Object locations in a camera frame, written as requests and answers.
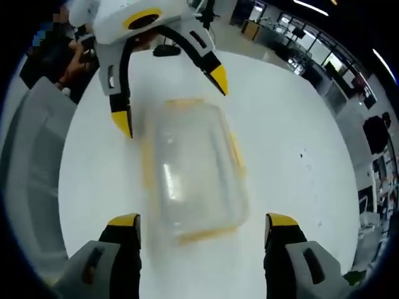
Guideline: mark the yellow cabinet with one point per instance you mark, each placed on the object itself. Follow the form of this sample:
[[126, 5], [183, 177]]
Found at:
[[251, 29]]

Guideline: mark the grey chair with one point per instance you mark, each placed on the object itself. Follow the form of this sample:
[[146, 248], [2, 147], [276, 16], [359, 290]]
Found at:
[[34, 155]]

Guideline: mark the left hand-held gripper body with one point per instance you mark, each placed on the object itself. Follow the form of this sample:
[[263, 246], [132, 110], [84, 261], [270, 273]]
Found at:
[[109, 21]]

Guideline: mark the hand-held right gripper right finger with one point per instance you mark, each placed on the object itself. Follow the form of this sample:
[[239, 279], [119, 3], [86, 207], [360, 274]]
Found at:
[[283, 249]]

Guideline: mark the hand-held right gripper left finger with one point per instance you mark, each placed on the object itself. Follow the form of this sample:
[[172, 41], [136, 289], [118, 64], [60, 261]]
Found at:
[[121, 249]]

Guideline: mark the black oval object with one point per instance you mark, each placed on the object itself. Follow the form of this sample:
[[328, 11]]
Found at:
[[166, 51]]

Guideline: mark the clear container with yellow buckles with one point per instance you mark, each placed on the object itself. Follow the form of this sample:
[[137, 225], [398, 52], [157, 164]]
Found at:
[[193, 162]]

